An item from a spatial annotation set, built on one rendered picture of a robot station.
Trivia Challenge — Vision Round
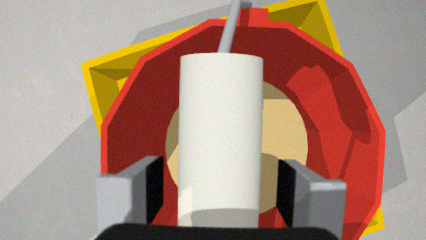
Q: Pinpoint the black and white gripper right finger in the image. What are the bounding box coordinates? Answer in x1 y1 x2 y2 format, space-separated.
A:
276 159 347 240

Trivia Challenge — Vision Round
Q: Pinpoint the yellow square tray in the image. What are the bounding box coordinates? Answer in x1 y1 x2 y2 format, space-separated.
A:
81 0 385 237

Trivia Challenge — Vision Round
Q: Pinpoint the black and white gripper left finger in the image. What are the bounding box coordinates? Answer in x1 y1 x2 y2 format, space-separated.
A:
95 156 164 236

